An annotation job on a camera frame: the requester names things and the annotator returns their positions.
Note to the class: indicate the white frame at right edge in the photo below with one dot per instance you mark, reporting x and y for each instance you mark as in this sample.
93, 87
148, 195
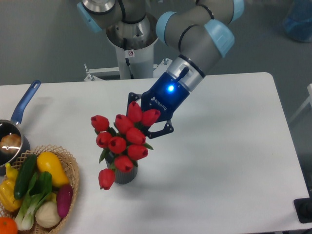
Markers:
307, 103

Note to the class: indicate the purple eggplant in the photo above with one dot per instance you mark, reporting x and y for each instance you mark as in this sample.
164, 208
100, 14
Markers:
64, 198

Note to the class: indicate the blue handled saucepan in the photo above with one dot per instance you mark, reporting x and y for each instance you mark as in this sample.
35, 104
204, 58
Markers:
12, 126

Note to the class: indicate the dark grey ribbed vase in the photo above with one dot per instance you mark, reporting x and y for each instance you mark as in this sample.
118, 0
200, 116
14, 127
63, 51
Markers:
121, 177

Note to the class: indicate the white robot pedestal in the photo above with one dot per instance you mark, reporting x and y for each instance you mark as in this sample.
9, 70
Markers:
134, 47

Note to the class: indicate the round bread in pot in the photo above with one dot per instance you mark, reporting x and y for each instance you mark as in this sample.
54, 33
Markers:
10, 144

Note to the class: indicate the white garlic bulb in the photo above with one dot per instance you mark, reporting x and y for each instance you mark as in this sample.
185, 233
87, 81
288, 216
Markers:
47, 215

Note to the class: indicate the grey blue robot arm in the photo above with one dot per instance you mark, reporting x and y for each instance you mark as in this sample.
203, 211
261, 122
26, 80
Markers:
201, 35

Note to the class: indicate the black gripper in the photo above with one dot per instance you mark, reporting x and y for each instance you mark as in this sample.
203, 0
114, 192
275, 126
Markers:
166, 95

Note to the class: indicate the yellow bell pepper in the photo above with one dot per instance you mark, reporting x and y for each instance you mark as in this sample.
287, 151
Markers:
7, 198

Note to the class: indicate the black device at table edge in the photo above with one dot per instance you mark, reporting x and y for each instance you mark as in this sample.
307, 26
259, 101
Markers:
303, 207

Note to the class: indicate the blue translucent container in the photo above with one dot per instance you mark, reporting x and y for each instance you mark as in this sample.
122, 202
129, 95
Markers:
298, 22

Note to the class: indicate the yellow squash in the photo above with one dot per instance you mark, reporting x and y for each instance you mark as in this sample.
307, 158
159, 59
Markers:
49, 162

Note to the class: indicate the orange fruit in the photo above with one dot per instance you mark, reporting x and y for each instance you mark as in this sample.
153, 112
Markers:
8, 226

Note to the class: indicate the red tulip bouquet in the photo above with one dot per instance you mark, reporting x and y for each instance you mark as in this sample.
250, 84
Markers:
126, 141

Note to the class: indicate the green cucumber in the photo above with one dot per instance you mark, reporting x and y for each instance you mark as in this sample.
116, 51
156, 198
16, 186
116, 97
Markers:
24, 176

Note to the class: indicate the woven bamboo basket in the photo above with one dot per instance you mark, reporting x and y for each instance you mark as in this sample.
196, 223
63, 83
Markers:
71, 169

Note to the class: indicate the green bok choy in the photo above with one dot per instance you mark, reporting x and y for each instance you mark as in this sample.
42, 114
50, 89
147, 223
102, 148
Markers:
40, 186

